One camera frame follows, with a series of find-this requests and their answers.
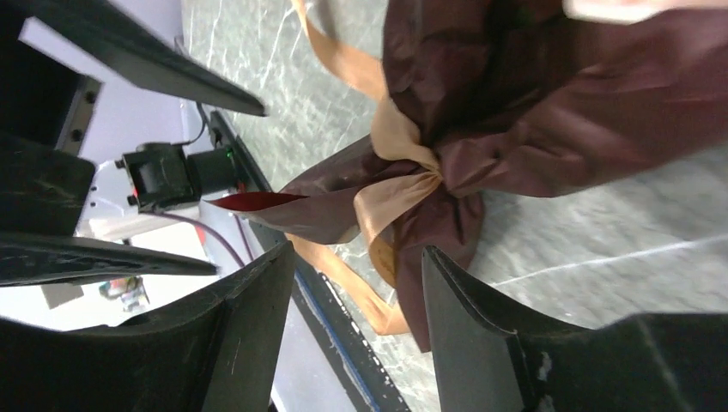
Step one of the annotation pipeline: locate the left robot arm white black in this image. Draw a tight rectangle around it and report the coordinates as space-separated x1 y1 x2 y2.
1 1 266 287

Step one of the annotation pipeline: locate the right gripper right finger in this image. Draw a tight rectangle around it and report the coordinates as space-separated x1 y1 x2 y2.
422 246 727 411

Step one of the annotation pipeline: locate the tan satin ribbon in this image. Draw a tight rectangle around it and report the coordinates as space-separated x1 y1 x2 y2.
288 1 442 336

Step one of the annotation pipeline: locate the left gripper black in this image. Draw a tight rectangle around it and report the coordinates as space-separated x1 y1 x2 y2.
1 0 266 287

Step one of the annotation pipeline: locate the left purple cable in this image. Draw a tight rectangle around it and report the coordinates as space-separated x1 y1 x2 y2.
153 211 257 269

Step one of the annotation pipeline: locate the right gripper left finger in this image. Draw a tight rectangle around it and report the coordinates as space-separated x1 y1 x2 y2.
1 243 294 411

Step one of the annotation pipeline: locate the maroon paper bouquet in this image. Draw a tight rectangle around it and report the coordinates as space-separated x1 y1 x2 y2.
215 1 727 352

